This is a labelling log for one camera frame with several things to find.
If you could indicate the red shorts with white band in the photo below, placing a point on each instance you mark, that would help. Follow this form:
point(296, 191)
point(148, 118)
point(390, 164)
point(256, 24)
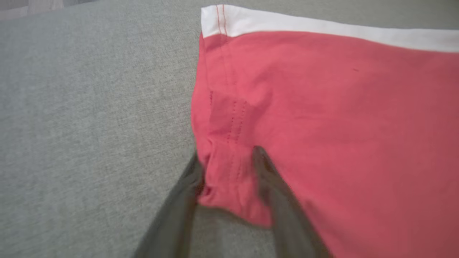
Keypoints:
point(340, 125)

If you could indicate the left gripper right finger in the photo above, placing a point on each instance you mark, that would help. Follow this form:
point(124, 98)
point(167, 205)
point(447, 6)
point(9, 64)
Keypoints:
point(287, 222)

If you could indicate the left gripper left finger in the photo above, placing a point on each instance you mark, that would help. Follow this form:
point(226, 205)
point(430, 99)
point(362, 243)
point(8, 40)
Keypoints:
point(175, 218)

